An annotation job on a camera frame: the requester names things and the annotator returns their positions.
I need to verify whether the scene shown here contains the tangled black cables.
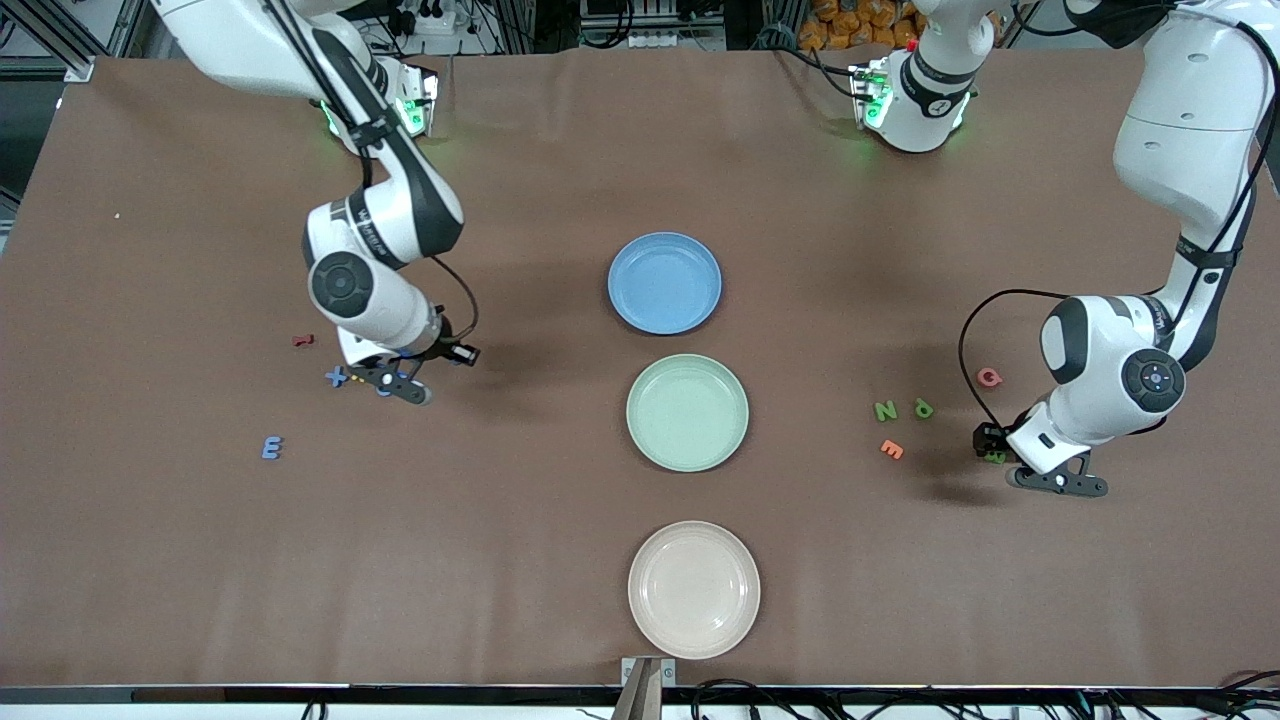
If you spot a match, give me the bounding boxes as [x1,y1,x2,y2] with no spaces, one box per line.
[690,670,1280,720]

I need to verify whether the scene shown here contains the beige round plate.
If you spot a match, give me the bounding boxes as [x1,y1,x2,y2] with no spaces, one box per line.
[627,520,762,661]

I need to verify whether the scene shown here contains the blue round plate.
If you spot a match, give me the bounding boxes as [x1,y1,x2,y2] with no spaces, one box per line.
[607,231,723,336]

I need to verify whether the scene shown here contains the brown table cover sheet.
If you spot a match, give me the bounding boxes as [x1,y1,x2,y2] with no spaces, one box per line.
[0,45,1280,689]

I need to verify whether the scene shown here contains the green round plate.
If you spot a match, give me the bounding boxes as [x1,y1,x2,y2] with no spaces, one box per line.
[626,353,750,473]

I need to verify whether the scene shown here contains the grey metal bracket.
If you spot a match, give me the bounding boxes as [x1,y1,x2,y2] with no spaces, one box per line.
[620,656,677,720]

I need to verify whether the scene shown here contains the white power strip with plugs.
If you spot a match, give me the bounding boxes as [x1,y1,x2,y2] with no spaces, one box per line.
[385,0,481,36]

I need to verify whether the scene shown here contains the orange mesh bag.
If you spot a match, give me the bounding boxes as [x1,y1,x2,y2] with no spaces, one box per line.
[800,0,921,51]

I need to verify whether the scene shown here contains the long white power strip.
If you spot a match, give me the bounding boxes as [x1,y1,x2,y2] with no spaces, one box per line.
[580,25,726,51]

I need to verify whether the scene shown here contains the aluminium frame profile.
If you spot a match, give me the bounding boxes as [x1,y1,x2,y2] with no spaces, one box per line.
[0,0,131,83]

